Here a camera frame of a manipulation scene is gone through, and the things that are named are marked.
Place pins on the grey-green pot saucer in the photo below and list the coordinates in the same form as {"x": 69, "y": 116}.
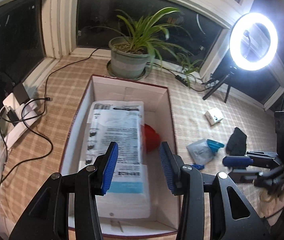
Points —
{"x": 109, "y": 68}

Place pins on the white power strip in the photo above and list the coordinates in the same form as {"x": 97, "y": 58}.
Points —
{"x": 17, "y": 132}

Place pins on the white tissue pack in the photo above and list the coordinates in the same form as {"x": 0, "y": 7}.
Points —
{"x": 214, "y": 116}

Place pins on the red-brown cardboard box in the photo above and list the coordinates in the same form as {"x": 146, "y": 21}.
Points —
{"x": 132, "y": 97}

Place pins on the green spider plant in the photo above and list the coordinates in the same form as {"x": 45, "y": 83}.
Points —
{"x": 142, "y": 40}

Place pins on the small spider plantlet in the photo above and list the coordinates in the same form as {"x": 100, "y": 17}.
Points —
{"x": 189, "y": 66}

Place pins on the black tripod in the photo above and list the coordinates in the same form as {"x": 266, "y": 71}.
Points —
{"x": 229, "y": 73}

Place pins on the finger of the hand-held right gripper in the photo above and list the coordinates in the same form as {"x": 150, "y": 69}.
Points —
{"x": 241, "y": 175}
{"x": 234, "y": 160}

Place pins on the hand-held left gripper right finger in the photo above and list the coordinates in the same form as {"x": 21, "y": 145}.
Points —
{"x": 167, "y": 170}

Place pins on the white rounded charger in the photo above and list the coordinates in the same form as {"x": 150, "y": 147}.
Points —
{"x": 29, "y": 110}

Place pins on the white square charger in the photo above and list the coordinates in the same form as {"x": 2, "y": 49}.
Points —
{"x": 11, "y": 100}

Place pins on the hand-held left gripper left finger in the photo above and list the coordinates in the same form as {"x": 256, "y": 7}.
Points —
{"x": 109, "y": 170}

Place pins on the grey-green flower pot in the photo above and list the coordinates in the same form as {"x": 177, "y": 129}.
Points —
{"x": 127, "y": 65}

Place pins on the red fabric bag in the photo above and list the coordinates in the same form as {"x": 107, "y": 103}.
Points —
{"x": 150, "y": 137}

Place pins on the clear plastic bag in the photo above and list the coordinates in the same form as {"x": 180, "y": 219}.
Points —
{"x": 199, "y": 152}

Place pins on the teal soft band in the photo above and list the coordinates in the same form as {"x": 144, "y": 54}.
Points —
{"x": 215, "y": 145}

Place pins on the black power adapter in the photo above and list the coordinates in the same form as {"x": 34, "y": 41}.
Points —
{"x": 21, "y": 93}

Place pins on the white framed window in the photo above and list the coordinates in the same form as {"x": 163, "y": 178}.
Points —
{"x": 64, "y": 17}

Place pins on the black cloth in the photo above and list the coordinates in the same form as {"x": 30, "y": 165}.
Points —
{"x": 236, "y": 141}

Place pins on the face mask packet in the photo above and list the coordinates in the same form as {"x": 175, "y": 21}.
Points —
{"x": 122, "y": 130}

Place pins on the beige checkered tablecloth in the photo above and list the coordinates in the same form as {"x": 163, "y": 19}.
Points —
{"x": 187, "y": 105}

